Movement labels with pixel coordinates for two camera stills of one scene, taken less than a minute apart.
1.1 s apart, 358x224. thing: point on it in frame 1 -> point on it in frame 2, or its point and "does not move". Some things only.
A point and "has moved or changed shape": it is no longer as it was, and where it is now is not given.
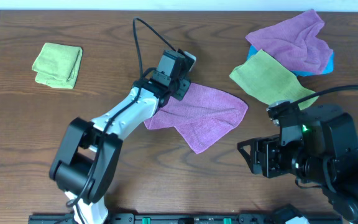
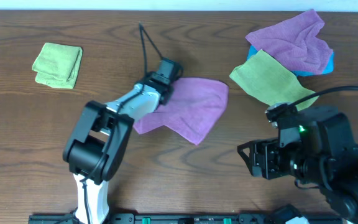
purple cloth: x=206 y=117 has moved or changed shape
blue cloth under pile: x=330 y=68 does not move
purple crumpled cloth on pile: x=295 y=39 does not move
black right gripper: x=265 y=150 does not move
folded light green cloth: x=56 y=65 does not move
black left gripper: x=183 y=89 -> x=168 y=94
